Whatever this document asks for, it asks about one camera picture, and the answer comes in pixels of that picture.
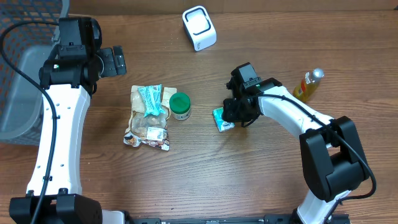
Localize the green tissue pack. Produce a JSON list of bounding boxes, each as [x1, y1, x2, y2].
[[213, 107, 235, 133]]

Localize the mint green snack bar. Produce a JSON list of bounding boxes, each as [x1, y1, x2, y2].
[[138, 84, 165, 117]]

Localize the yellow oil bottle silver cap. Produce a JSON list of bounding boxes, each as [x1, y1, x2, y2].
[[292, 68, 325, 103]]

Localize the brown snack pouch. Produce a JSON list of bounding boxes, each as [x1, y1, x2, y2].
[[123, 85, 177, 151]]

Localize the green lid white jar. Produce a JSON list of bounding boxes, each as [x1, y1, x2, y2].
[[169, 92, 191, 121]]

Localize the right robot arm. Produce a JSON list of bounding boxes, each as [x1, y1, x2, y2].
[[222, 63, 377, 223]]

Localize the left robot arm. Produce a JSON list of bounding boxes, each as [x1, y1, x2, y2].
[[9, 17, 129, 223]]

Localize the white barcode scanner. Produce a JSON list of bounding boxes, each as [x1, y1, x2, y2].
[[182, 6, 217, 52]]

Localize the grey plastic mesh basket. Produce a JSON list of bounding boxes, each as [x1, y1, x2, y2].
[[1, 0, 70, 145]]

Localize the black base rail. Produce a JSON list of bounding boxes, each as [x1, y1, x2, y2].
[[124, 213, 351, 224]]

